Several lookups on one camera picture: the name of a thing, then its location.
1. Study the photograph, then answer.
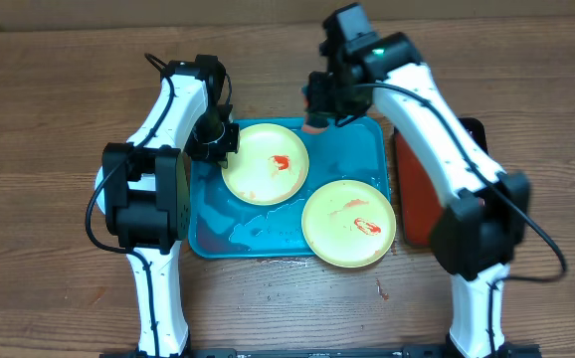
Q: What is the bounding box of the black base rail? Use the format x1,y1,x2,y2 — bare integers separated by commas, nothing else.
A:
98,344,542,358

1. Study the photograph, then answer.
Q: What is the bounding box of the light blue plate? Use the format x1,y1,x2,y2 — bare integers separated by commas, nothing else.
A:
94,166,192,216

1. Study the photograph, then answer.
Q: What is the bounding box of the yellow-green plate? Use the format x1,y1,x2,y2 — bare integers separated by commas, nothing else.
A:
222,123,309,206
301,180,397,269

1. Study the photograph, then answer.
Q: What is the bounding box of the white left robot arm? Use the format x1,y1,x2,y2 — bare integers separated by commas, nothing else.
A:
85,54,240,357

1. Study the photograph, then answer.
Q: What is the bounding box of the teal plastic tray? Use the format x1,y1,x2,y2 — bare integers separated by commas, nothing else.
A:
188,117,390,259

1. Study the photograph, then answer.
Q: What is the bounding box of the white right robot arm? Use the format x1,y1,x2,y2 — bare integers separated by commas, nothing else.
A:
303,3,540,357

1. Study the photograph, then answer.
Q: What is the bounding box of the pink and green sponge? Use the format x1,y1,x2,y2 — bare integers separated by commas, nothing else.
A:
301,86,329,135

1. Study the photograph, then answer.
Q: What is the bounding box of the red and black tray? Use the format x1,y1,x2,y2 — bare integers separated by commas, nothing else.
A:
392,117,489,249

